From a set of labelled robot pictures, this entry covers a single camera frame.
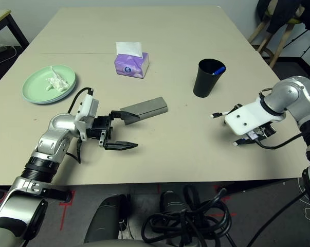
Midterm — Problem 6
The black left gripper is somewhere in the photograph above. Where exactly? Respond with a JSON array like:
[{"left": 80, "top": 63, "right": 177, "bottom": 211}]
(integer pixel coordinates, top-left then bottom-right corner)
[{"left": 87, "top": 110, "right": 140, "bottom": 151}]

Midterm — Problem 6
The black left wrist camera cable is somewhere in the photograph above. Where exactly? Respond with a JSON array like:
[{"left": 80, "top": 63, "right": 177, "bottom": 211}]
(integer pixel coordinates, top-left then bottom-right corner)
[{"left": 67, "top": 87, "right": 95, "bottom": 164}]

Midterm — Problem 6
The wooden stool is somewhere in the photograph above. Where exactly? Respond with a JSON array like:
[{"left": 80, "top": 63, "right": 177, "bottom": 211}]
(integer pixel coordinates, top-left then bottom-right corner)
[{"left": 248, "top": 5, "right": 307, "bottom": 68}]

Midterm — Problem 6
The black cable bundle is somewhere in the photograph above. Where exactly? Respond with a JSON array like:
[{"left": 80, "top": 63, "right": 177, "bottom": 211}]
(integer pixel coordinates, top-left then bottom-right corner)
[{"left": 140, "top": 184, "right": 232, "bottom": 247}]

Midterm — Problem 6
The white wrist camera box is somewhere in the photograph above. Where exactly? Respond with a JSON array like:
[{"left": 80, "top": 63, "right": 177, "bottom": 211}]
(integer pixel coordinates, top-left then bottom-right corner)
[
  {"left": 224, "top": 99, "right": 286, "bottom": 136},
  {"left": 74, "top": 93, "right": 100, "bottom": 141}
]

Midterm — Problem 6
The small wooden side table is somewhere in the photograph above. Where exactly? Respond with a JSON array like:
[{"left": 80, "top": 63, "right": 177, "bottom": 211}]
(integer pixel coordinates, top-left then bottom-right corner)
[{"left": 0, "top": 9, "right": 30, "bottom": 49}]

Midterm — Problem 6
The dark grey robot leg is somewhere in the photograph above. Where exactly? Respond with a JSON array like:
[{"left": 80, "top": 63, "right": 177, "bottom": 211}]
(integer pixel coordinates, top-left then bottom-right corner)
[
  {"left": 159, "top": 190, "right": 194, "bottom": 216},
  {"left": 83, "top": 194, "right": 130, "bottom": 244}
]

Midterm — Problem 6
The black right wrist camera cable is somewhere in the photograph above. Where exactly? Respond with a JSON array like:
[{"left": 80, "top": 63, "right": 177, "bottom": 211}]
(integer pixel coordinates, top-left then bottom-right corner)
[{"left": 256, "top": 132, "right": 306, "bottom": 150}]

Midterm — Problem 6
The black cup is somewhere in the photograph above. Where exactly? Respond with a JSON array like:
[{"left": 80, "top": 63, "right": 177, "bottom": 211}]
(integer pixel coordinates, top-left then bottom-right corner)
[{"left": 193, "top": 58, "right": 226, "bottom": 98}]

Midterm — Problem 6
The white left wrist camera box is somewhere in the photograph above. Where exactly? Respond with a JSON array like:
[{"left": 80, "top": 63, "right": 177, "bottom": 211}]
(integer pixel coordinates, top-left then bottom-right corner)
[{"left": 74, "top": 93, "right": 100, "bottom": 141}]

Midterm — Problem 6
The white pop-up tissue sheet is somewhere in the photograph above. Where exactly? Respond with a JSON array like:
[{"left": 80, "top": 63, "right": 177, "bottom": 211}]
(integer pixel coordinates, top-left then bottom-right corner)
[{"left": 116, "top": 41, "right": 142, "bottom": 57}]

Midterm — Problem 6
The dark grey robot right leg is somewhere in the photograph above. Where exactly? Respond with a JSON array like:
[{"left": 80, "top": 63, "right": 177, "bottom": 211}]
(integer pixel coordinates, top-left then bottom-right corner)
[{"left": 159, "top": 190, "right": 194, "bottom": 216}]

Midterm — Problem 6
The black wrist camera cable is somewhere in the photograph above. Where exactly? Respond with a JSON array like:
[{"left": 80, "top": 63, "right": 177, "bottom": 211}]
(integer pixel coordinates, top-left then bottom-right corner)
[
  {"left": 256, "top": 132, "right": 306, "bottom": 150},
  {"left": 67, "top": 87, "right": 95, "bottom": 164}
]

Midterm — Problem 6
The dark grey robot left leg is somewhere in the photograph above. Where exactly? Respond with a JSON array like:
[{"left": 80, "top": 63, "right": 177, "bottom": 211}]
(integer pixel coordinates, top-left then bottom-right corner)
[{"left": 83, "top": 194, "right": 130, "bottom": 244}]

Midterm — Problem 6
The white barrel marker pen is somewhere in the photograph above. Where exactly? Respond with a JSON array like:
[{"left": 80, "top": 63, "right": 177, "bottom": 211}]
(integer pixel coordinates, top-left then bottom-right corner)
[
  {"left": 232, "top": 138, "right": 251, "bottom": 147},
  {"left": 210, "top": 111, "right": 232, "bottom": 119}
]

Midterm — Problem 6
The grey glasses case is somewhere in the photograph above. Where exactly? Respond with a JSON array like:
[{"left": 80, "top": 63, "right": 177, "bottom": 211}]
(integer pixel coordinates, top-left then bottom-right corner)
[{"left": 120, "top": 96, "right": 169, "bottom": 126}]

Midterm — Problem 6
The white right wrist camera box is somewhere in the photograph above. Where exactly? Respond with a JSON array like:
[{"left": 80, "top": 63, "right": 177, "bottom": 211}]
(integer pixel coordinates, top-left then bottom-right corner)
[{"left": 224, "top": 99, "right": 286, "bottom": 136}]

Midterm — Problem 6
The light green plate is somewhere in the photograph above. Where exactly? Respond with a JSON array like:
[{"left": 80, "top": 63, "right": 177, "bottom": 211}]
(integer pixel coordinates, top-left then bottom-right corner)
[{"left": 22, "top": 65, "right": 77, "bottom": 105}]

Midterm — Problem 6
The purple tissue pack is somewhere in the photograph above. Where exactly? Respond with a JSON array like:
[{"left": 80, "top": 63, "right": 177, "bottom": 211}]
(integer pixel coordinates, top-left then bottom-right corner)
[{"left": 114, "top": 52, "right": 150, "bottom": 79}]

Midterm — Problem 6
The thin white cable loop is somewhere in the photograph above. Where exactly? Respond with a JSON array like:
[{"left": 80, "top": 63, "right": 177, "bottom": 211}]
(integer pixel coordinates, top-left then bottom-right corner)
[{"left": 0, "top": 46, "right": 18, "bottom": 65}]

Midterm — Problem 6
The black jacket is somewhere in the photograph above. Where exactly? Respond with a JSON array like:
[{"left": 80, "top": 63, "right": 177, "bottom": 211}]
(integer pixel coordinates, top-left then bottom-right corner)
[{"left": 256, "top": 0, "right": 310, "bottom": 34}]

